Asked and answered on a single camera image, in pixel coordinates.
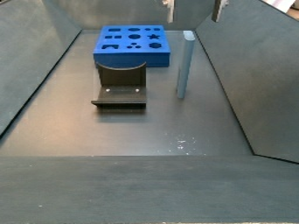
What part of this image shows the black fixture stand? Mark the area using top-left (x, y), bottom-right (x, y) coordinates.
top-left (91, 63), bottom-right (147, 108)

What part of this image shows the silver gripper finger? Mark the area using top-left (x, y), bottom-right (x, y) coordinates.
top-left (211, 0), bottom-right (230, 22)
top-left (163, 0), bottom-right (175, 23)

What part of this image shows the blue foam shape board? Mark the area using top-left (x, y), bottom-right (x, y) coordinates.
top-left (94, 24), bottom-right (171, 67)

